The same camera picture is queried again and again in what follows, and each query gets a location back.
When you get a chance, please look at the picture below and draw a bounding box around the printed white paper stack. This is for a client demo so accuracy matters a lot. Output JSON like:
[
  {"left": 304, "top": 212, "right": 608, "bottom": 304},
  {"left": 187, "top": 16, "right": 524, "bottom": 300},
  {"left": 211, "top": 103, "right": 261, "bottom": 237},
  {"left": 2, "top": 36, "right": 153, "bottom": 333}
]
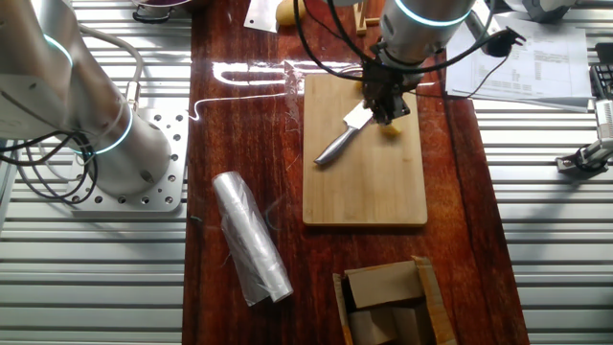
[{"left": 444, "top": 7, "right": 595, "bottom": 114}]

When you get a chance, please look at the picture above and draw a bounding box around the open cardboard box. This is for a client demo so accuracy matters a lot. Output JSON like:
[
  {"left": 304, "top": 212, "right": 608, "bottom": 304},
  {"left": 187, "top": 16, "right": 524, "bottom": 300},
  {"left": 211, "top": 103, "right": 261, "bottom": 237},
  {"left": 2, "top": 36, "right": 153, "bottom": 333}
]
[{"left": 332, "top": 255, "right": 459, "bottom": 345}]

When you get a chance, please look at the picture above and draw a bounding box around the small yellow potato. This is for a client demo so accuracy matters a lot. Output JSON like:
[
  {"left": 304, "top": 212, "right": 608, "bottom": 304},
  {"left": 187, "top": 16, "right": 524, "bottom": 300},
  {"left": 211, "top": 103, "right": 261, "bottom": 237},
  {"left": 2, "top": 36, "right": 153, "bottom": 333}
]
[
  {"left": 275, "top": 0, "right": 307, "bottom": 27},
  {"left": 380, "top": 119, "right": 403, "bottom": 139}
]

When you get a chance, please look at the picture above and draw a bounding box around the steel cleaver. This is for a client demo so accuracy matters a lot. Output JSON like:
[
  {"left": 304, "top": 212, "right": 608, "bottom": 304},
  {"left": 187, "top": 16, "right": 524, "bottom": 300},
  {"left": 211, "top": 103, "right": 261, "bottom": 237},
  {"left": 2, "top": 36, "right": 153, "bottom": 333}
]
[{"left": 243, "top": 0, "right": 284, "bottom": 34}]

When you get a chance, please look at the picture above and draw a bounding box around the bamboo cutting board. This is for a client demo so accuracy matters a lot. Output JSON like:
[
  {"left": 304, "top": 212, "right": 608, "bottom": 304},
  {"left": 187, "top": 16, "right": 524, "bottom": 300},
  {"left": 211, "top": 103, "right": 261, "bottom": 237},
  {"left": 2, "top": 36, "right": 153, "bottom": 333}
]
[{"left": 302, "top": 71, "right": 428, "bottom": 227}]

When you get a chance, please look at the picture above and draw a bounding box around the wooden knife rack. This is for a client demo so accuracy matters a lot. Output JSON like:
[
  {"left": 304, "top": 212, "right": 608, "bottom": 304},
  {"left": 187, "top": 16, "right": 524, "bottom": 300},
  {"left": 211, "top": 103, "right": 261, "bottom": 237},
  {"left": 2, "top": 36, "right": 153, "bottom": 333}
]
[{"left": 352, "top": 0, "right": 382, "bottom": 35}]

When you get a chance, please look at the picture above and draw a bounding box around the steel cooking pot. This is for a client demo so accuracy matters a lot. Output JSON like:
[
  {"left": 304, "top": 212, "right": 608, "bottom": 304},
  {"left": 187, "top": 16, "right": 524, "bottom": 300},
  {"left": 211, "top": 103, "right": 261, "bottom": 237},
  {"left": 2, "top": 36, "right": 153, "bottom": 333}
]
[{"left": 129, "top": 0, "right": 193, "bottom": 25}]

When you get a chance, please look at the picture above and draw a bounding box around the grey exterior camera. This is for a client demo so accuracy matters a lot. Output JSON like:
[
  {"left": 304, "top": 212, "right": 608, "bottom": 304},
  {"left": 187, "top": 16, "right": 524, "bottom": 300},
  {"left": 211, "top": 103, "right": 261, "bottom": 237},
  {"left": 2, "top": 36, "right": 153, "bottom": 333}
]
[{"left": 593, "top": 98, "right": 613, "bottom": 145}]

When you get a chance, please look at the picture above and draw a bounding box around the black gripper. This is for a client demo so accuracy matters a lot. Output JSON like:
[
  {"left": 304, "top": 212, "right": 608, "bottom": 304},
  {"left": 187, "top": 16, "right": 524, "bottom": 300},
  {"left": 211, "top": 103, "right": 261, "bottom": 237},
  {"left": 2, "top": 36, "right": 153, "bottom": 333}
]
[{"left": 360, "top": 61, "right": 425, "bottom": 127}]

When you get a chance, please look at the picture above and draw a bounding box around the metal camera mount clamp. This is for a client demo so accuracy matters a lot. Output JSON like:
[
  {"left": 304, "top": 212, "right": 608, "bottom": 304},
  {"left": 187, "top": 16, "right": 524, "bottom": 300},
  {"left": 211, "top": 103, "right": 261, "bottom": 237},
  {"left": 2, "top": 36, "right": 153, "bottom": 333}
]
[{"left": 555, "top": 138, "right": 613, "bottom": 176}]

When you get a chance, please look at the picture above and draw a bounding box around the steel chef knife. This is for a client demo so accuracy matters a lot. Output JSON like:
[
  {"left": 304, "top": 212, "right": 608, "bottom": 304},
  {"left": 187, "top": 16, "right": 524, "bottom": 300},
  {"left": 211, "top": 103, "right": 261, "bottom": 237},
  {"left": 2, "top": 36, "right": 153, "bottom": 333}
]
[{"left": 313, "top": 99, "right": 375, "bottom": 167}]

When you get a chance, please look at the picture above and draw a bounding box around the clear plastic bag roll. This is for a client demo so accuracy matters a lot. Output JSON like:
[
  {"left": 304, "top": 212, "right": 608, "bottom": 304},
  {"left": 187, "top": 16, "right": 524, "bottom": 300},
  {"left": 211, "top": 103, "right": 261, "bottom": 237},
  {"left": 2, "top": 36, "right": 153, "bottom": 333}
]
[{"left": 213, "top": 171, "right": 294, "bottom": 308}]

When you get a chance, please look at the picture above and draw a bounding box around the black keyboard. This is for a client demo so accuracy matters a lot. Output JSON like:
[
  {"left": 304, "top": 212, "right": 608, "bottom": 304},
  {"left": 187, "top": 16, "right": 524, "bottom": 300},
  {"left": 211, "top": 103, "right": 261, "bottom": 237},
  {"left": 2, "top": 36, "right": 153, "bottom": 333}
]
[{"left": 588, "top": 61, "right": 613, "bottom": 102}]

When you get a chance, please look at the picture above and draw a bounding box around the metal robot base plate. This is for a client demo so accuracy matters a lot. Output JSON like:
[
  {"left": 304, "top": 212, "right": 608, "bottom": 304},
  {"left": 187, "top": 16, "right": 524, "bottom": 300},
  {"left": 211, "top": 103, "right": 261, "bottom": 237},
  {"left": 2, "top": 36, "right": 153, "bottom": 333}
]
[{"left": 64, "top": 107, "right": 191, "bottom": 215}]

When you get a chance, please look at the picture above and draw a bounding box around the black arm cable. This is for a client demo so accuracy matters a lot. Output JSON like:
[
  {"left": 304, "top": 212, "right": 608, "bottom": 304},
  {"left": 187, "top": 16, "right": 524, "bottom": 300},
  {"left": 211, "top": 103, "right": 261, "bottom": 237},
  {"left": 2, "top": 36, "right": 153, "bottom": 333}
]
[{"left": 292, "top": 0, "right": 511, "bottom": 81}]

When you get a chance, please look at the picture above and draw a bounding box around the grey hose with connector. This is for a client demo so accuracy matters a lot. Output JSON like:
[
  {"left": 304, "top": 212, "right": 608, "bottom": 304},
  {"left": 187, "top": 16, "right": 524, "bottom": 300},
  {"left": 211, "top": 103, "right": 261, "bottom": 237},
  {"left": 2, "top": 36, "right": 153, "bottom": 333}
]
[{"left": 79, "top": 23, "right": 145, "bottom": 114}]

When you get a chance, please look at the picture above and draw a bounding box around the black base cable bundle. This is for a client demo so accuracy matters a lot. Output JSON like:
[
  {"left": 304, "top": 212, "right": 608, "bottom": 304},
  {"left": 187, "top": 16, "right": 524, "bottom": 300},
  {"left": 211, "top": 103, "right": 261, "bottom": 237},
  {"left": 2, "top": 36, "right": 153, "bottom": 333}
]
[{"left": 0, "top": 131, "right": 101, "bottom": 207}]

